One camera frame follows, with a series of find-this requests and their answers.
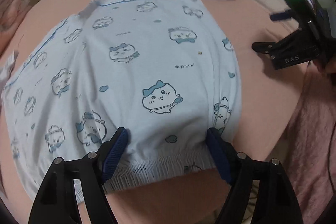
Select rolled pink quilt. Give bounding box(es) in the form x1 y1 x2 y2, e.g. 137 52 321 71
0 0 23 51

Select light blue printed pajama top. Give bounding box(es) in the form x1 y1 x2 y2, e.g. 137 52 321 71
0 55 20 83

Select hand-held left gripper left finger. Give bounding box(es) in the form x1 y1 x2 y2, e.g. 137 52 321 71
28 127 129 224

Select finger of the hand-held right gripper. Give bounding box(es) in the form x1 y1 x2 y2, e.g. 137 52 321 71
252 32 302 60
270 11 300 22

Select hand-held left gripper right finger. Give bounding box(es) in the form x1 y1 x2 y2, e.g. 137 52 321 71
206 128 302 224

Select bed with pink sheet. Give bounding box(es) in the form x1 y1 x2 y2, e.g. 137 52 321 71
0 0 315 224

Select pink fluffy robe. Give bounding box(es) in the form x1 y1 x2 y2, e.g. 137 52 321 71
286 67 336 224

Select light blue printed pajama pants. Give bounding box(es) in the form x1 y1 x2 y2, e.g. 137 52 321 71
1 0 243 203

